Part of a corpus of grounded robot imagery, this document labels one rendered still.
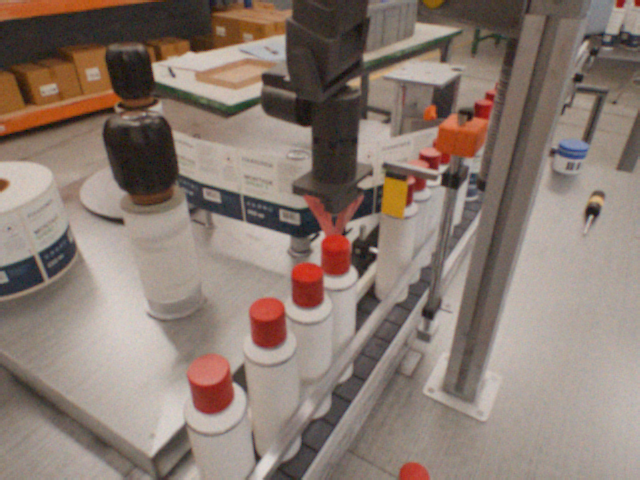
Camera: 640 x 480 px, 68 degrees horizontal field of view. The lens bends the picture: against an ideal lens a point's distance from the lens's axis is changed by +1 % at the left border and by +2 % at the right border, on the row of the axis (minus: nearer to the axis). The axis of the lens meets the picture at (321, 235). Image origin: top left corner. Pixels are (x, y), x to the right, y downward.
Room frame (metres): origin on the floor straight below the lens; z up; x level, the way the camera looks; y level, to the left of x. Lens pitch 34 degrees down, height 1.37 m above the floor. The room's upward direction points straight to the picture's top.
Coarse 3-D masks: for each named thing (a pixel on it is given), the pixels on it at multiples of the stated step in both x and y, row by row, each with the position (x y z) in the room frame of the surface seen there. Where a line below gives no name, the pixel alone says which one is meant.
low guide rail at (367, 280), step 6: (372, 270) 0.59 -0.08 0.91; (366, 276) 0.57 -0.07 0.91; (372, 276) 0.58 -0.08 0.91; (360, 282) 0.56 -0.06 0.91; (366, 282) 0.56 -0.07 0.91; (372, 282) 0.58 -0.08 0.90; (360, 288) 0.54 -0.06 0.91; (366, 288) 0.56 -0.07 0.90; (360, 294) 0.54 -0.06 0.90; (252, 420) 0.32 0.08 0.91; (252, 426) 0.32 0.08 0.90; (192, 474) 0.26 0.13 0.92; (198, 474) 0.26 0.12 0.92
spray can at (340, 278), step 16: (336, 240) 0.42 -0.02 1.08; (320, 256) 0.42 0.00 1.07; (336, 256) 0.40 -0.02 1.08; (336, 272) 0.40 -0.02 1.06; (352, 272) 0.42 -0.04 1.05; (336, 288) 0.39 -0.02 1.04; (352, 288) 0.40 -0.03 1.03; (336, 304) 0.39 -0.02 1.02; (352, 304) 0.40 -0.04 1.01; (336, 320) 0.39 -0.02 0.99; (352, 320) 0.40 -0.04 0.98; (336, 336) 0.39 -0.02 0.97; (352, 336) 0.41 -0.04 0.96; (336, 352) 0.39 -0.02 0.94; (352, 368) 0.41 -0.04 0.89
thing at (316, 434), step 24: (480, 192) 0.91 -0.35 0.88; (456, 240) 0.72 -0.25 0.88; (432, 264) 0.65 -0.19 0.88; (408, 288) 0.59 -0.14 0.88; (360, 312) 0.53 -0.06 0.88; (408, 312) 0.53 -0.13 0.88; (384, 336) 0.48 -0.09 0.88; (360, 360) 0.44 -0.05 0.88; (360, 384) 0.40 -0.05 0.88; (336, 408) 0.36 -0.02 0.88; (312, 432) 0.33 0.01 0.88; (312, 456) 0.30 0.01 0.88
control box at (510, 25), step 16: (432, 0) 0.55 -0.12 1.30; (448, 0) 0.52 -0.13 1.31; (464, 0) 0.50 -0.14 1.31; (480, 0) 0.48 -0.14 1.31; (496, 0) 0.46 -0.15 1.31; (512, 0) 0.44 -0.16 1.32; (528, 0) 0.43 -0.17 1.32; (592, 0) 0.45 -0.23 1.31; (608, 0) 0.46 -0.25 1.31; (432, 16) 0.56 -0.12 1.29; (448, 16) 0.52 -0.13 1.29; (464, 16) 0.50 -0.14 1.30; (480, 16) 0.48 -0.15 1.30; (496, 16) 0.46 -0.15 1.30; (512, 16) 0.44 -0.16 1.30; (592, 16) 0.45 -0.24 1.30; (608, 16) 0.46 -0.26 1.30; (496, 32) 0.46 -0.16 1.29; (512, 32) 0.44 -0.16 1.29; (592, 32) 0.46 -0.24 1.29
